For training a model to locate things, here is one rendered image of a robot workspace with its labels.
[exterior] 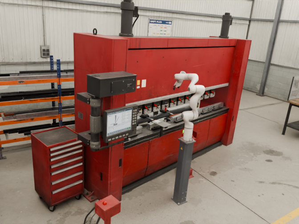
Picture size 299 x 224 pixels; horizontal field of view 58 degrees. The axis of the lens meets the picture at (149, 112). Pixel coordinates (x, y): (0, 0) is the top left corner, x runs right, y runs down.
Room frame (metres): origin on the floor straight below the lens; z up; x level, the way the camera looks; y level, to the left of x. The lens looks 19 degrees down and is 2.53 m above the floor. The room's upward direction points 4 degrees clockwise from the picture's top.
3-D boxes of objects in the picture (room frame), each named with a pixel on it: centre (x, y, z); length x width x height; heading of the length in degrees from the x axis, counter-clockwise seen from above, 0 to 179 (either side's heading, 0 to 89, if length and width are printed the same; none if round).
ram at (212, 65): (4.55, -0.55, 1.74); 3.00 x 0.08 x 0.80; 136
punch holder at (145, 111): (3.92, 0.05, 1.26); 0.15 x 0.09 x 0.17; 136
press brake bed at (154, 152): (4.52, -0.58, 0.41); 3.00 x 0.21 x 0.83; 136
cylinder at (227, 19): (5.59, -1.37, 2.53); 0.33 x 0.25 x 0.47; 136
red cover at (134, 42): (4.54, -0.56, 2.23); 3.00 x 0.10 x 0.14; 136
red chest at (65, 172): (3.24, 1.19, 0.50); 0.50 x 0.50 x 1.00; 46
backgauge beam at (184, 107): (4.58, -0.16, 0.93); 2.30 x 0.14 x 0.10; 136
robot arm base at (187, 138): (3.42, -0.55, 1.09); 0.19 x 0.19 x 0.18
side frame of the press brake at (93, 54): (3.50, 0.70, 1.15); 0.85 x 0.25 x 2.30; 46
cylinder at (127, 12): (3.79, 0.36, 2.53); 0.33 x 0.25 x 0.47; 136
